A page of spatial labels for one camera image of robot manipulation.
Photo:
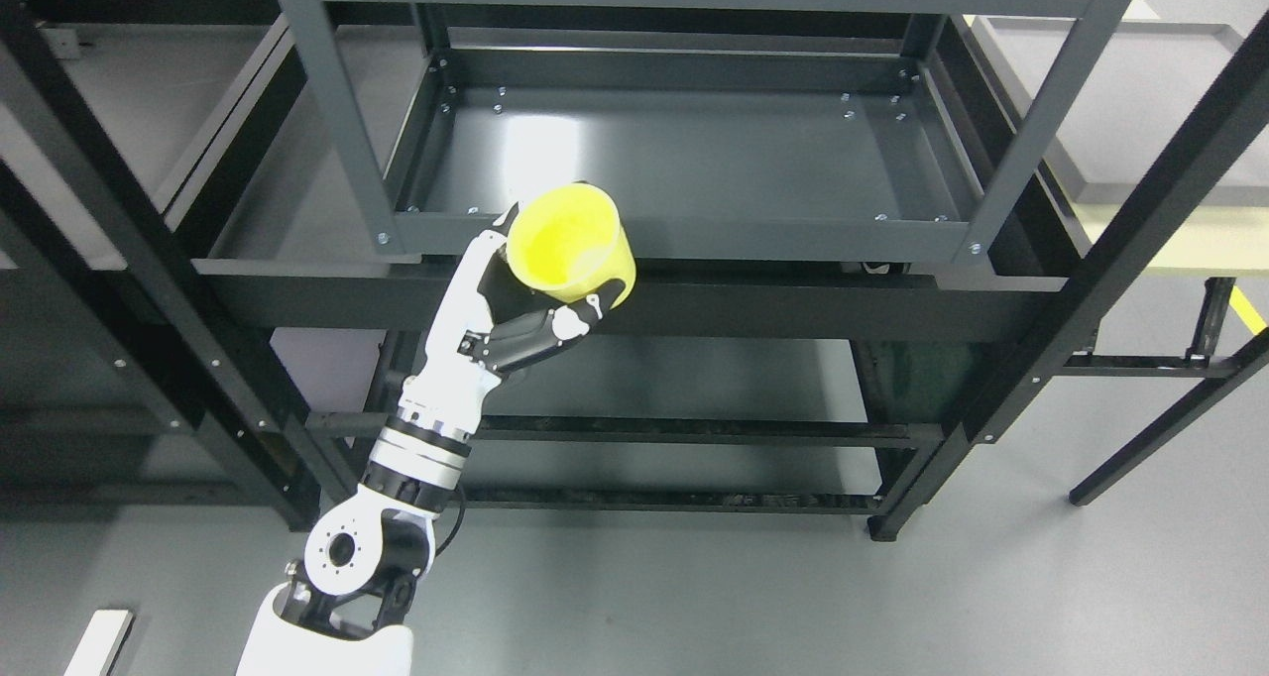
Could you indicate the yellow plastic cup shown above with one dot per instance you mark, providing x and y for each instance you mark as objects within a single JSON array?
[{"x": 569, "y": 241}]

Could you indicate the black metal shelf rack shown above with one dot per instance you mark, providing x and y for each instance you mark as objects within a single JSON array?
[{"x": 948, "y": 355}]

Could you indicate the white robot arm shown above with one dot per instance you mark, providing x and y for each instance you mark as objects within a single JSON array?
[{"x": 342, "y": 608}]

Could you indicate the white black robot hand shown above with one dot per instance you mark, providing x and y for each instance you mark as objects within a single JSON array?
[{"x": 467, "y": 354}]

